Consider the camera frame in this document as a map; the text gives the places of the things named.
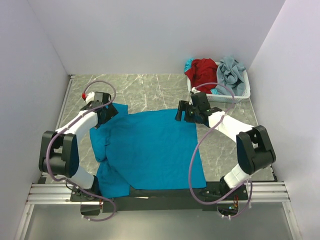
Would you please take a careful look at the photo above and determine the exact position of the blue t shirt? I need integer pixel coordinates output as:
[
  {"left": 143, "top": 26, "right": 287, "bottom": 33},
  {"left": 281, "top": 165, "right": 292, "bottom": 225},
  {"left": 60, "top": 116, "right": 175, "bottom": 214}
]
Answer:
[{"left": 89, "top": 104, "right": 206, "bottom": 198}]

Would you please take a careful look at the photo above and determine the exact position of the light blue garment in basket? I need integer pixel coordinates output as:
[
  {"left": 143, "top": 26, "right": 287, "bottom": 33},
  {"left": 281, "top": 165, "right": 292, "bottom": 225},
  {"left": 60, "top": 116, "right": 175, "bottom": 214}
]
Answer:
[{"left": 183, "top": 58, "right": 195, "bottom": 72}]

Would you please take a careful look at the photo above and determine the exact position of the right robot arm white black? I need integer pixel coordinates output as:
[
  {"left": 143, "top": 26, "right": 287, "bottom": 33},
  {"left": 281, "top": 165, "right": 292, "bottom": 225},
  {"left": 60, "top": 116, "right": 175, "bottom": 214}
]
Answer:
[{"left": 175, "top": 92, "right": 276, "bottom": 195}]

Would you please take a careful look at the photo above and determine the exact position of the aluminium rail frame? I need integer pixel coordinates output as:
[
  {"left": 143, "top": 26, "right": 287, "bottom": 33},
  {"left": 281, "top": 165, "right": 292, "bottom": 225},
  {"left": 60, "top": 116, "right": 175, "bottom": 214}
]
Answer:
[{"left": 14, "top": 182, "right": 302, "bottom": 240}]

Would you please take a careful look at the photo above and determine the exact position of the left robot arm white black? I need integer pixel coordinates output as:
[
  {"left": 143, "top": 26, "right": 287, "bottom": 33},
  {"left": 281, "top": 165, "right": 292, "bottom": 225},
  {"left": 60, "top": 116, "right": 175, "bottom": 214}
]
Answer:
[{"left": 38, "top": 91, "right": 118, "bottom": 195}]

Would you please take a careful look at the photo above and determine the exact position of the red t shirt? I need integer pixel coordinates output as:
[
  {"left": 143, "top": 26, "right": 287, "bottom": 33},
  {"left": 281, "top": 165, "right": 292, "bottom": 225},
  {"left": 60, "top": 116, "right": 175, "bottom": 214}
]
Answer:
[{"left": 184, "top": 58, "right": 218, "bottom": 94}]

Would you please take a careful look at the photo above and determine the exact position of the white laundry basket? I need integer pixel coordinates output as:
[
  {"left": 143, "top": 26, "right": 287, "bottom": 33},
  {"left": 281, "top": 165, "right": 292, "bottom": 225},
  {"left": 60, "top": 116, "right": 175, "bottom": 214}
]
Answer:
[{"left": 183, "top": 56, "right": 250, "bottom": 102}]

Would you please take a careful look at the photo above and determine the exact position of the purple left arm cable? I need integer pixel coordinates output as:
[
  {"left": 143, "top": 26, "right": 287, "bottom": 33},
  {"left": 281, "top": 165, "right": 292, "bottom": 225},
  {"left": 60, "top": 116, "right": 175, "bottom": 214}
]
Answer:
[{"left": 46, "top": 79, "right": 118, "bottom": 223}]

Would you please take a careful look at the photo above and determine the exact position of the grey t shirt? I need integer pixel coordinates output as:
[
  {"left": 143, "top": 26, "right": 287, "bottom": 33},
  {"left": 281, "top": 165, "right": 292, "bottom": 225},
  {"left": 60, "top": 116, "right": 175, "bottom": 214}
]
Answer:
[{"left": 215, "top": 56, "right": 246, "bottom": 96}]

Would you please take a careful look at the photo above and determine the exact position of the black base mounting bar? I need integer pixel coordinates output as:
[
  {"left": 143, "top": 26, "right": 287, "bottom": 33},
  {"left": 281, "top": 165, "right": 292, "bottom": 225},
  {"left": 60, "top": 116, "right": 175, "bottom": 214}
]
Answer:
[{"left": 70, "top": 181, "right": 250, "bottom": 216}]

